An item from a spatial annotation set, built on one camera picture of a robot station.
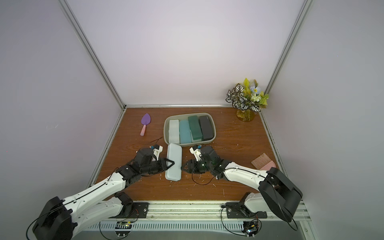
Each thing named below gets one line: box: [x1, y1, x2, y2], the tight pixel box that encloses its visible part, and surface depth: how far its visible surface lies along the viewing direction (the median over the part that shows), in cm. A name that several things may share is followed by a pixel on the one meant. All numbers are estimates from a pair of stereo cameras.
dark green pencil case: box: [188, 115, 203, 140], surface depth 103 cm
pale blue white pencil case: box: [165, 143, 183, 182], surface depth 81 cm
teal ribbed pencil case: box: [179, 120, 192, 144], surface depth 102 cm
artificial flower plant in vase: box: [225, 78, 269, 122], surface depth 95 cm
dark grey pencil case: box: [198, 115, 214, 140], surface depth 105 cm
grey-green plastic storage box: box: [163, 112, 217, 147], surface depth 104 cm
